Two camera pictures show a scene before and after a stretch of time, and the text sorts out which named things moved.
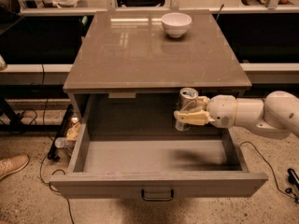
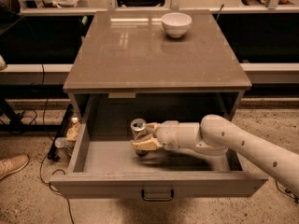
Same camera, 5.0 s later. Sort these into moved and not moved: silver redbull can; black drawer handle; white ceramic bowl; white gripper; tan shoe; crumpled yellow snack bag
Moved: white gripper; silver redbull can
Not moved: crumpled yellow snack bag; black drawer handle; tan shoe; white ceramic bowl
